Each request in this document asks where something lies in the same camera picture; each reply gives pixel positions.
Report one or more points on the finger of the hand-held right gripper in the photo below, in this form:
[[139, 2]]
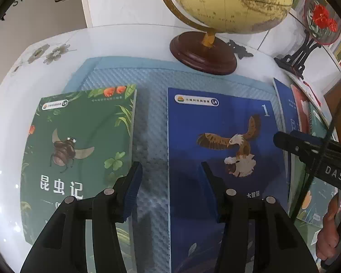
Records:
[[329, 146], [287, 143]]

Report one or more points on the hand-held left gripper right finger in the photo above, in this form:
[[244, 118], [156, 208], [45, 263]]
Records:
[[209, 193]]

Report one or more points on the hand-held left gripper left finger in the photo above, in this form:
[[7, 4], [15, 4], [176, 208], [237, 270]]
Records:
[[132, 189]]

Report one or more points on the green larva cover book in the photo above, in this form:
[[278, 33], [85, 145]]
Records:
[[315, 204]]

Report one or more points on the salmon red back cover book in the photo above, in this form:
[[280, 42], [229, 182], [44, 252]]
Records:
[[298, 96]]

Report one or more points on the blue eagle cover book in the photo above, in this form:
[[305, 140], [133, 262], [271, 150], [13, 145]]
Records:
[[204, 119]]

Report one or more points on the green beetle cover book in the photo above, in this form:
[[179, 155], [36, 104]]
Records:
[[82, 125]]

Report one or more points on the person's right hand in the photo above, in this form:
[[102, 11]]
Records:
[[328, 233]]

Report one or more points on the blue back cover book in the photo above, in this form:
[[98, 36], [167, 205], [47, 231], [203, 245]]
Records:
[[284, 105]]

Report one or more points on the red tassel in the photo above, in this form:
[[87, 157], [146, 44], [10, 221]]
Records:
[[312, 95]]

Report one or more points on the light blue textured mat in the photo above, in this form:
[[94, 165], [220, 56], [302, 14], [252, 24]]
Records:
[[150, 105]]

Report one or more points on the black carved fan stand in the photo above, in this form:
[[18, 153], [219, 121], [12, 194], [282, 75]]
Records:
[[299, 54]]

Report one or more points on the black metal ornament piece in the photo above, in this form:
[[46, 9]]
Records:
[[238, 48]]

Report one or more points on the round fan red flowers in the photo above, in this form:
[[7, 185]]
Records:
[[275, 34]]

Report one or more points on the round embroidered flower fan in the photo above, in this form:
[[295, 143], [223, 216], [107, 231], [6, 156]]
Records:
[[321, 17]]

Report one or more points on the yellow globe on wooden base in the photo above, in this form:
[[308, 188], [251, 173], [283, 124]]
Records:
[[230, 2]]

